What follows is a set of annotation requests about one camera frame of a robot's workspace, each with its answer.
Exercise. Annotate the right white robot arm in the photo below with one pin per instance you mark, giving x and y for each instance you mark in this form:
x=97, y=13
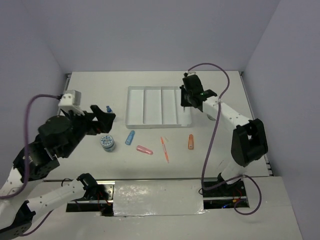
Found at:
x=248, y=143

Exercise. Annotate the blue ink jar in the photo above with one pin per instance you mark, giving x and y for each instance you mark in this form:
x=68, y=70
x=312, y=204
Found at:
x=211, y=118
x=108, y=143

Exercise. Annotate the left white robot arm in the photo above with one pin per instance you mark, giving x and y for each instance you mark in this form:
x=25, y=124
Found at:
x=56, y=139

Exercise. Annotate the blue highlighter marker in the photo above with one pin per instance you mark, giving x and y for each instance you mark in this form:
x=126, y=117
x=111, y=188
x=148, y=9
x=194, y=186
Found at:
x=130, y=138

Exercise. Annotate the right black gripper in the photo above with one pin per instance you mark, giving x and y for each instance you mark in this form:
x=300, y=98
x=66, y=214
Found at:
x=184, y=103

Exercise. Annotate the orange highlighter cap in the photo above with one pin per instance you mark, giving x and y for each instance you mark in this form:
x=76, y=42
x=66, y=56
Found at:
x=190, y=142

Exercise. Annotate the pink highlighter cap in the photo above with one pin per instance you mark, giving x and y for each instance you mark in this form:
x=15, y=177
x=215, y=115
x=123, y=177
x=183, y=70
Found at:
x=143, y=149

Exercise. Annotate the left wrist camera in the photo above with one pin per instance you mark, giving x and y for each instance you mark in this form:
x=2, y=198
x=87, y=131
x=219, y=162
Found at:
x=70, y=101

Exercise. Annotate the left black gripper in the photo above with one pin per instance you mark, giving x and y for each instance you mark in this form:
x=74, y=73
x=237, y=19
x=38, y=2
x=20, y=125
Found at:
x=103, y=124

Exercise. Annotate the silver foil panel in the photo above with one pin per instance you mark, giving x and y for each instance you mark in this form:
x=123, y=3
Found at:
x=157, y=198

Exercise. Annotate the white compartment tray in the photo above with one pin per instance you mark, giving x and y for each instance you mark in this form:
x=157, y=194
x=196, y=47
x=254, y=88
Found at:
x=154, y=107

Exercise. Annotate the orange highlighter pen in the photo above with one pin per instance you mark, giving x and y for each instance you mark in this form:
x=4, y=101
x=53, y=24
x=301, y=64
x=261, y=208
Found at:
x=164, y=150

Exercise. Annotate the right blue ink jar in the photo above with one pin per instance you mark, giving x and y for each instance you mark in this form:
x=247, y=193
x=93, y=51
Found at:
x=211, y=118

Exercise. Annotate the small blue bottle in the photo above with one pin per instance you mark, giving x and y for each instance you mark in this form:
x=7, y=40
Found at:
x=109, y=110

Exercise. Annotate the left blue ink jar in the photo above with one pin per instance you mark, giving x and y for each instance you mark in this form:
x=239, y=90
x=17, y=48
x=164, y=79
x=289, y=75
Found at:
x=108, y=143

